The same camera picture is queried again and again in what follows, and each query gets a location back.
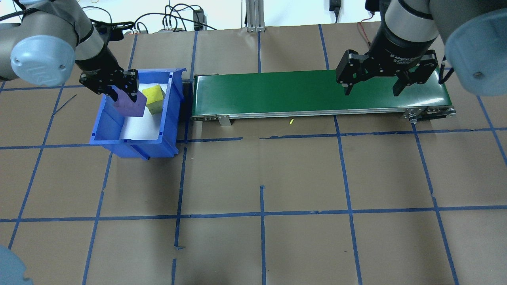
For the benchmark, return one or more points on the blue plastic storage bin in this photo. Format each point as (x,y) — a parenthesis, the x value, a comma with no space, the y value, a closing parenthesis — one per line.
(107,126)

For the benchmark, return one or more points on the yellow foam cube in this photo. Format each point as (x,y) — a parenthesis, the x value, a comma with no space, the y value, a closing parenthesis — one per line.
(155,98)

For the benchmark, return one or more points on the green conveyor belt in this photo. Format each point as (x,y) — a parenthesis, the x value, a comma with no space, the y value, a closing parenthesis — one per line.
(277,93)

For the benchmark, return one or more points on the white foam pad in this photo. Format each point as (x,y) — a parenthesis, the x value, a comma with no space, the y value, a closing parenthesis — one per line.
(142,126)

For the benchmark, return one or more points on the purple foam cube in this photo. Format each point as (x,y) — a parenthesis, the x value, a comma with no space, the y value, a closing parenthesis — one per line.
(132,107)

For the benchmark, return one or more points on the aluminium profile post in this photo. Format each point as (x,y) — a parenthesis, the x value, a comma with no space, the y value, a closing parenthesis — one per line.
(255,16)

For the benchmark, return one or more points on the black power adapter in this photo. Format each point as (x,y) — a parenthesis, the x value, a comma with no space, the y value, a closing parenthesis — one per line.
(335,7)
(198,18)

